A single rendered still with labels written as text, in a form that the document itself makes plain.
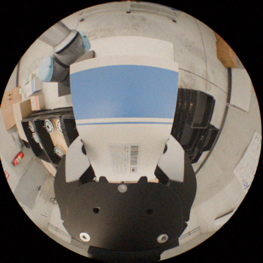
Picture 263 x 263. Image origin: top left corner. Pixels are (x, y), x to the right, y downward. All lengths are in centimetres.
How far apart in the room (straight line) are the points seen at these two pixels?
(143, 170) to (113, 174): 5
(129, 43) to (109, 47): 12
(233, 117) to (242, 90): 77
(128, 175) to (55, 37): 43
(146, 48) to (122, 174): 62
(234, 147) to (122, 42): 289
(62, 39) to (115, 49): 34
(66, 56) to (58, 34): 11
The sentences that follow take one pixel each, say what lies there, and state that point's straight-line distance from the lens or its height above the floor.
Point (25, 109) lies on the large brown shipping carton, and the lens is 98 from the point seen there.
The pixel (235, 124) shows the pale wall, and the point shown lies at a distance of 277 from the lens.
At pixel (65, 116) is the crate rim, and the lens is 40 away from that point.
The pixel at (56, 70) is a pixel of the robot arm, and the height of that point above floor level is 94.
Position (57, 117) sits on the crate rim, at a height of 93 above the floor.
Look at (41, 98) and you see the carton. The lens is 85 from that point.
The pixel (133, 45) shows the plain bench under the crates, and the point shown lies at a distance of 60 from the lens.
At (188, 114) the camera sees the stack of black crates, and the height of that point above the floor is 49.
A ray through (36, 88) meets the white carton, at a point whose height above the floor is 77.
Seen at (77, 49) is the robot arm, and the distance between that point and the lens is 39.
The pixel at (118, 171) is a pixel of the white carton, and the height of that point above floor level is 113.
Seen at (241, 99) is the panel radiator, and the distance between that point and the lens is 267.
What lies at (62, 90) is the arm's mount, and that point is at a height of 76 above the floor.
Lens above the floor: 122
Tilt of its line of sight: 61 degrees down
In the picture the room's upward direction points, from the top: 176 degrees clockwise
